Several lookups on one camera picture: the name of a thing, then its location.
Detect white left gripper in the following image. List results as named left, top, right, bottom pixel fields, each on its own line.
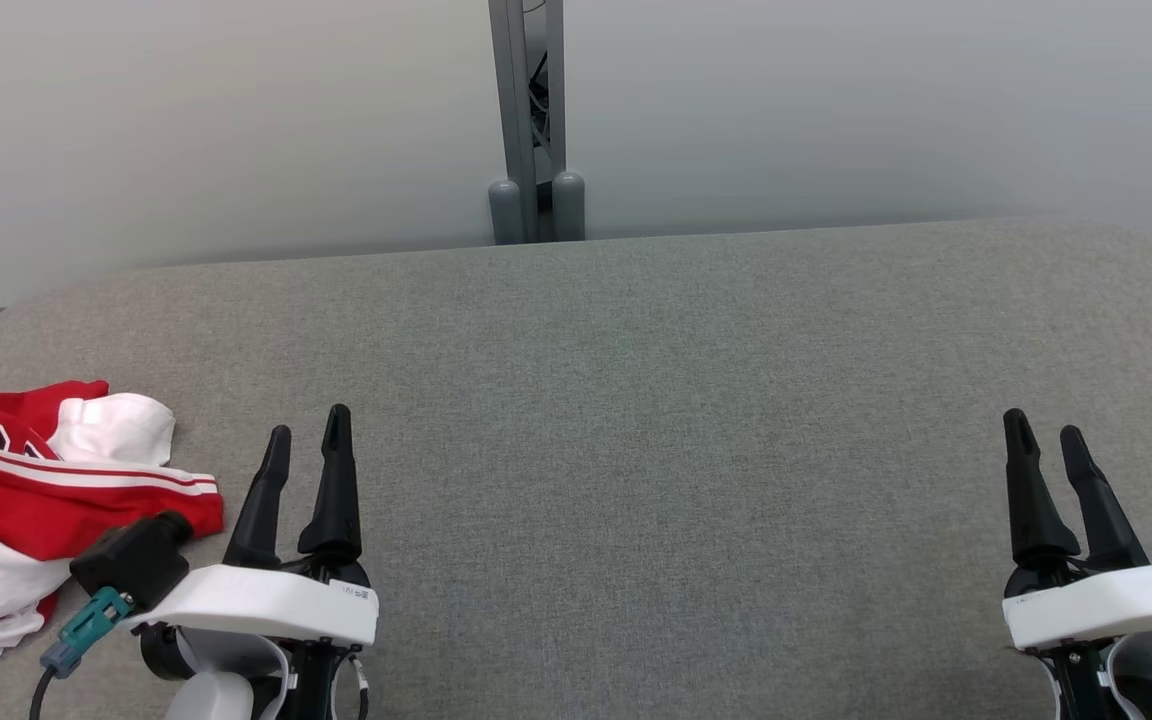
left=126, top=404, right=379, bottom=649

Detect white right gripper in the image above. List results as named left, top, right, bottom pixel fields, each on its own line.
left=1002, top=408, right=1152, bottom=651

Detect red white basketball jersey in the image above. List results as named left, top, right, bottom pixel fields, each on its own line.
left=0, top=380, right=225, bottom=669

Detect left camera cable teal plug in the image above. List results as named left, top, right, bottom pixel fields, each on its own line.
left=30, top=587, right=135, bottom=720

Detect grey metal partition post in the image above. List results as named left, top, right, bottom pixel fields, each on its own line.
left=488, top=0, right=567, bottom=243

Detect black cables inside post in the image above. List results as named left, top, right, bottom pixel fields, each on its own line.
left=528, top=45, right=551, bottom=153

